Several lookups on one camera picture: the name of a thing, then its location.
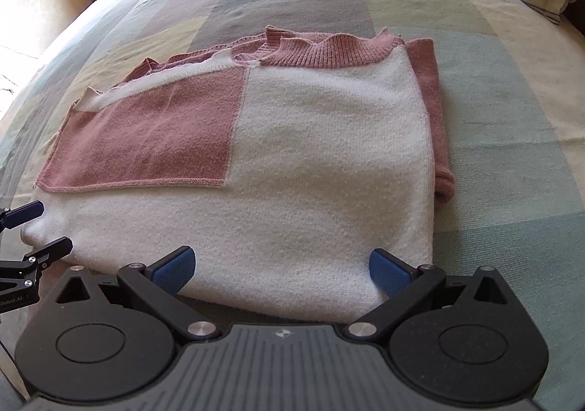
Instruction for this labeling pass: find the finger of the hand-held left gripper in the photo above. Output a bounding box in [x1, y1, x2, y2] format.
[23, 236, 74, 280]
[0, 201, 45, 231]

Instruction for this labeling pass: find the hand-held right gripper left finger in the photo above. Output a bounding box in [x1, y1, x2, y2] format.
[55, 246, 219, 345]

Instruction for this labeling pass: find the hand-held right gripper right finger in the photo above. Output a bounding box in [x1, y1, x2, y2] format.
[345, 249, 510, 343]

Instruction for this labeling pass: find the pink and white knit sweater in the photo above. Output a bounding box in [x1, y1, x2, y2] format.
[20, 25, 455, 325]

